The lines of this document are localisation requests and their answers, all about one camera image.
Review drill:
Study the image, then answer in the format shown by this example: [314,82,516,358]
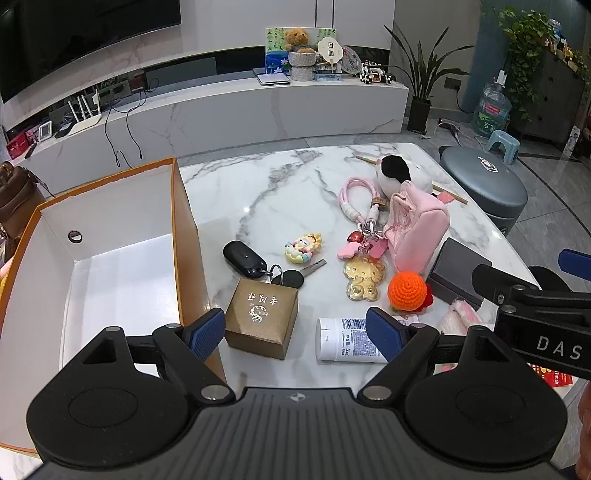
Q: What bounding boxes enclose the red packet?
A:
[530,364,574,389]

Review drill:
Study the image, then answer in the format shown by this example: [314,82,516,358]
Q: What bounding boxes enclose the black television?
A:
[0,0,182,104]

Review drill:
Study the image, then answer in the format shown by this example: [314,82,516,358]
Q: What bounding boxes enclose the red box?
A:
[6,134,29,160]

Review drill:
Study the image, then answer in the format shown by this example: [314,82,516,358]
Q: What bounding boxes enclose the pink mini backpack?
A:
[384,181,451,273]

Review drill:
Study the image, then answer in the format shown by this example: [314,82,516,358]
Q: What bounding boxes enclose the black car key bunch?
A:
[222,240,328,291]

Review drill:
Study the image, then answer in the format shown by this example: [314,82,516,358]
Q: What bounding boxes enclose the colourful cartoon figure charm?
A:
[284,233,324,265]

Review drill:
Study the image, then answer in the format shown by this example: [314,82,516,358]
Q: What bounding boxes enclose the patterned round plate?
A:
[339,45,366,75]

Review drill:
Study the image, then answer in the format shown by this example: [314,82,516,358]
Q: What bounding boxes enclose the orange-rimmed white cardboard box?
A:
[0,158,227,455]

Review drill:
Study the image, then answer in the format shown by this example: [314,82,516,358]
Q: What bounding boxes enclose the pink white fluffy plush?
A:
[436,299,498,337]

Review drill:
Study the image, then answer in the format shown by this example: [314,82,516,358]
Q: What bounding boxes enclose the potted plant in black pot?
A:
[384,23,476,134]

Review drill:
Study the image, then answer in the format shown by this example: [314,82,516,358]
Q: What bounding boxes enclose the black and white plush toy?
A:
[374,154,435,197]

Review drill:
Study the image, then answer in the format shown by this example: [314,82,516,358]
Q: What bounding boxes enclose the wooden stick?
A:
[355,155,468,205]

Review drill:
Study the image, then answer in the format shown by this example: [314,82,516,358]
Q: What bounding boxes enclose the blue water jug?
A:
[474,74,512,138]

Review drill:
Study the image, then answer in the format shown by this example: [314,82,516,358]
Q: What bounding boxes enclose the white cream tube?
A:
[316,318,391,363]

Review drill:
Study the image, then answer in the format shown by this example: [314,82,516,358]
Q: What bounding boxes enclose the orange crochet fruit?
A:
[387,270,435,315]

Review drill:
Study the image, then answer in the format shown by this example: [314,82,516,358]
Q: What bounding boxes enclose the white marble desktop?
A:
[178,143,578,416]

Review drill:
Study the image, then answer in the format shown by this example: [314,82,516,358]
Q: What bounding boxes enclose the brown water bottle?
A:
[0,161,47,259]

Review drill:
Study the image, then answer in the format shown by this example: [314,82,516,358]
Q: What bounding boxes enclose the white router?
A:
[67,90,102,134]

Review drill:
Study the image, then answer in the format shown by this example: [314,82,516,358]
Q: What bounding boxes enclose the blue plastic stool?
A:
[488,130,520,166]

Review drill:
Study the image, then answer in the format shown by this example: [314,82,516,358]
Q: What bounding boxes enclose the brown teddy bear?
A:
[283,28,310,52]

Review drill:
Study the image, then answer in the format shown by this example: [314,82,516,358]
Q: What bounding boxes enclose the white round hand fan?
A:
[317,37,345,65]

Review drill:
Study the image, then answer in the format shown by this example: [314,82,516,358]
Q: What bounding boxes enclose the dark grey flat box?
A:
[426,237,494,309]

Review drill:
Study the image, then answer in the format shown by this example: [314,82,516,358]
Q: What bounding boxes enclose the grey round ottoman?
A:
[438,145,528,236]

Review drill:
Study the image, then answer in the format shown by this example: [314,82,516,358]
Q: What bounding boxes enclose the leafy green climbing plant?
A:
[482,6,561,123]

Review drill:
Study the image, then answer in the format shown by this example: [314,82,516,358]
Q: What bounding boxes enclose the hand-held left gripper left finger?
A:
[76,308,236,403]

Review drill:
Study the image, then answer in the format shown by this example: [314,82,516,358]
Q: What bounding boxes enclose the black white toy figures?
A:
[360,60,397,85]

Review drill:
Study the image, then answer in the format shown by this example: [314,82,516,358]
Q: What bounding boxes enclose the white marble TV console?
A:
[0,48,410,195]

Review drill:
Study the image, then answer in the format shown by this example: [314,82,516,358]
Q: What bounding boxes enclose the black cable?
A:
[102,78,160,168]

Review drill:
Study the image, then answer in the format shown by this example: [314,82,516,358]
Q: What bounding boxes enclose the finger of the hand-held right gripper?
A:
[472,264,541,305]
[529,249,591,294]

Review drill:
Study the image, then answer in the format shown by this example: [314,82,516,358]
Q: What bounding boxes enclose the white laptop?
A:
[252,68,291,87]

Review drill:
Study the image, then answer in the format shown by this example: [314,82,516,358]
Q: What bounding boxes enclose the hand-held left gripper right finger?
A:
[356,307,518,401]

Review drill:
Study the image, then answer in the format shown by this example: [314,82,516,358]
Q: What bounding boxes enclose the gold gift box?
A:
[225,277,299,361]

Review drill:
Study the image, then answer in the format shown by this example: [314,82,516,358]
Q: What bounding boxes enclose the dark grey cabinet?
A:
[526,48,591,146]

